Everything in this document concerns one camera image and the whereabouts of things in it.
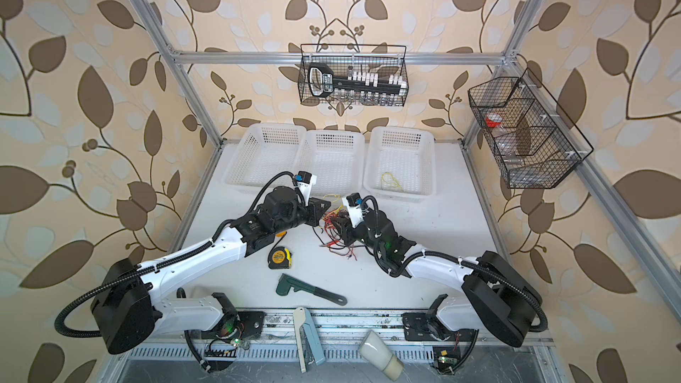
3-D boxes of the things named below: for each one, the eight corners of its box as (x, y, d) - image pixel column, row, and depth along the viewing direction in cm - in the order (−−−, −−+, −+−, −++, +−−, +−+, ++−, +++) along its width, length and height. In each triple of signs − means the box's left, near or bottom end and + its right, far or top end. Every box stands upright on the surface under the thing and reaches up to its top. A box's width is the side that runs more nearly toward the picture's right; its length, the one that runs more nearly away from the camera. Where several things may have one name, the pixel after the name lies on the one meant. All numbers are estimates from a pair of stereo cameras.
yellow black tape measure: (270, 269, 87) (267, 265, 84) (273, 251, 91) (271, 246, 88) (291, 269, 87) (289, 265, 84) (293, 251, 91) (291, 246, 88)
